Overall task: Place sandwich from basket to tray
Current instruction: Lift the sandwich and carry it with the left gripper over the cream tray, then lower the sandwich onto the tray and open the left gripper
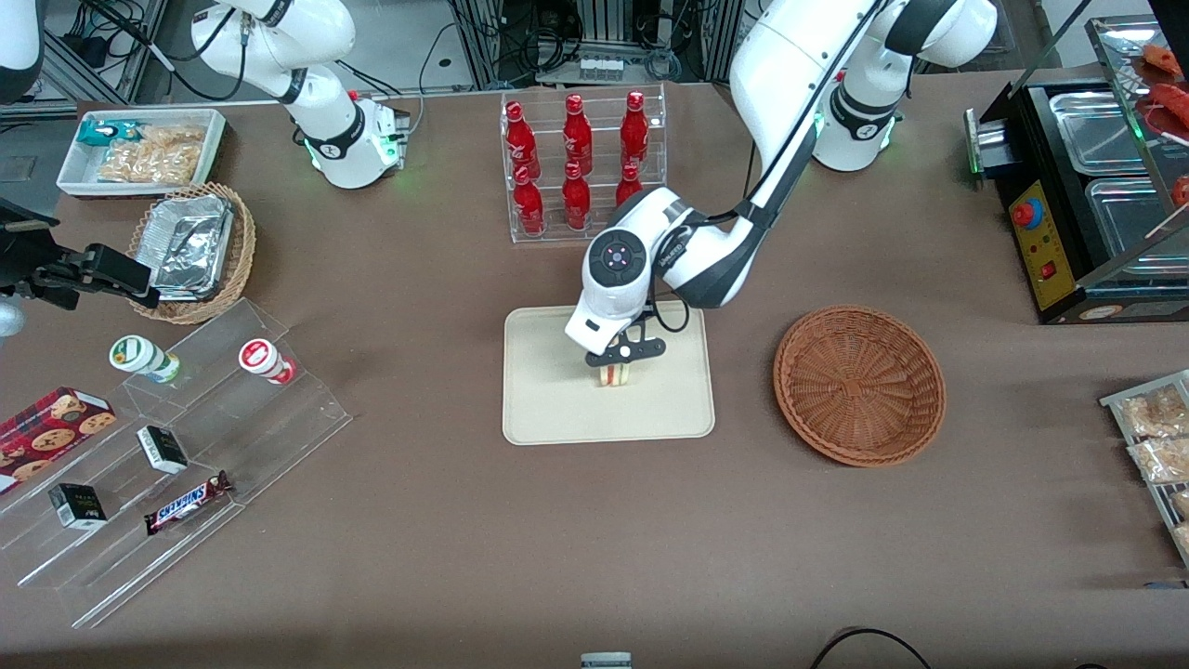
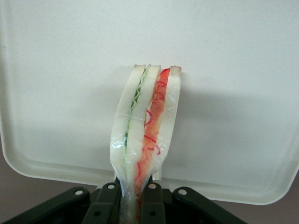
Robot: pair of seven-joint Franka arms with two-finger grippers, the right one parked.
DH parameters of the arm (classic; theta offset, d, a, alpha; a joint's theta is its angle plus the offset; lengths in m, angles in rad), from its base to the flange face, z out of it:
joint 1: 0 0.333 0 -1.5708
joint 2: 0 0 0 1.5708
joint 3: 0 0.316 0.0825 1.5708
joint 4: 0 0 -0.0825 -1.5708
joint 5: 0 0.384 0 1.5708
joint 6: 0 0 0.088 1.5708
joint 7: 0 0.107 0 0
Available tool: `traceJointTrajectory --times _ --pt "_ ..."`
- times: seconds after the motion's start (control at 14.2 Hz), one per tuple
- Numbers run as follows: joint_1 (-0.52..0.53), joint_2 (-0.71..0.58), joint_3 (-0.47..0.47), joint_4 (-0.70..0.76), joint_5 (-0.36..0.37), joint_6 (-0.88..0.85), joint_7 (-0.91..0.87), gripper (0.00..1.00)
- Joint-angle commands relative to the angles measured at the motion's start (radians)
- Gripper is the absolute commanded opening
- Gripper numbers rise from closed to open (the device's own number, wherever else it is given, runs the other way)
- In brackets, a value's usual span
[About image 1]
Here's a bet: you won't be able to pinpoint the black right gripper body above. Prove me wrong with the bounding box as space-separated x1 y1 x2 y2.
0 198 86 311

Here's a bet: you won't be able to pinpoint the beige plastic tray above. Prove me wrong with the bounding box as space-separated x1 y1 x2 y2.
503 300 716 446

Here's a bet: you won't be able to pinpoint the small tan wicker basket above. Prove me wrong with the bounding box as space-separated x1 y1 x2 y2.
127 182 257 325

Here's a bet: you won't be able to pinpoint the large brown wicker basket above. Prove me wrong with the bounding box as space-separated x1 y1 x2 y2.
773 306 947 467

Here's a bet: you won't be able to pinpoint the grey metal snack tray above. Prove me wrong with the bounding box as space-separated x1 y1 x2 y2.
1100 370 1189 568

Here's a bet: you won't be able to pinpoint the white rectangular snack bin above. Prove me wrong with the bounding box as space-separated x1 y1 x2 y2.
56 109 228 198

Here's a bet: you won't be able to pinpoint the clear acrylic bottle rack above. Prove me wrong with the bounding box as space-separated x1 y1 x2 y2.
501 84 668 244

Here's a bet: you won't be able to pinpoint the clear bag of chips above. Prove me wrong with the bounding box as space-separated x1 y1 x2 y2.
139 125 207 161
98 144 201 185

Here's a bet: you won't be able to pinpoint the green white snack packet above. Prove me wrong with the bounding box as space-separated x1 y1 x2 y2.
77 121 140 148

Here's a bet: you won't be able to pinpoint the green lid drink cup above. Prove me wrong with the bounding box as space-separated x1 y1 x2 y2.
109 334 182 385

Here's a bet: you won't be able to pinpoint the silver foil containers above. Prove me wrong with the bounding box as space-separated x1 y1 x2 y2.
149 193 235 300

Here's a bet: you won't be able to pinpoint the red cookie box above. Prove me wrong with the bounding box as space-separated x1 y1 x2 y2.
0 387 118 495

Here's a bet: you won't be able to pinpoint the small black box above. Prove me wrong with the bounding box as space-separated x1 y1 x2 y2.
137 426 189 475
48 483 108 531

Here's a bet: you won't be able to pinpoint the red lid drink cup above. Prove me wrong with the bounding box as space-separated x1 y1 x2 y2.
238 338 296 386

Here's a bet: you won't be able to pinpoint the Snickers chocolate bar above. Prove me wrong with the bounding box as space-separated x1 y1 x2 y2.
144 470 233 536

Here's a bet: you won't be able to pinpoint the clear acrylic stepped stand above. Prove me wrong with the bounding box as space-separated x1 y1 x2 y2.
0 297 354 630

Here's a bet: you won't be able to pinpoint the black food warmer appliance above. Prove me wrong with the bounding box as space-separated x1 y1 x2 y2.
963 14 1189 326

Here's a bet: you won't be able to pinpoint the steel warmer pan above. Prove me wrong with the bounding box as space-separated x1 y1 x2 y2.
1048 90 1150 176
1085 177 1189 258

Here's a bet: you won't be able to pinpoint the black floor cable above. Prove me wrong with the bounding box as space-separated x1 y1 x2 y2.
810 628 934 669

